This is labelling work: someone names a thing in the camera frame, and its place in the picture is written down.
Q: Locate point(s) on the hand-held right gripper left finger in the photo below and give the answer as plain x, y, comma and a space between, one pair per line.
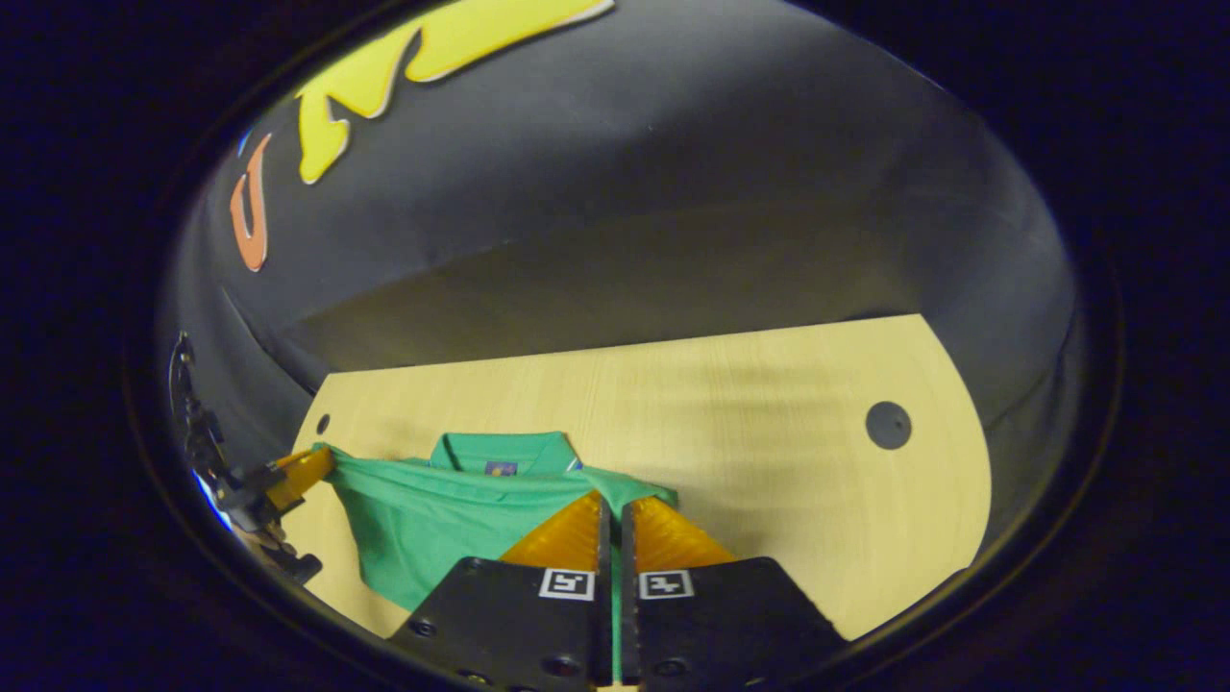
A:
509, 625

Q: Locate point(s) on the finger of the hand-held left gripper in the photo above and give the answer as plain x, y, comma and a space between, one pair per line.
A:
300, 476

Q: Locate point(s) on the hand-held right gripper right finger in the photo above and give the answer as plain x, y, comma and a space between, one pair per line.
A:
730, 625

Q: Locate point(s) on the green T-shirt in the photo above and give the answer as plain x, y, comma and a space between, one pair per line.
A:
432, 529

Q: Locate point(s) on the black backdrop cloth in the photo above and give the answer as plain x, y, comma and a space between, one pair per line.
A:
673, 192

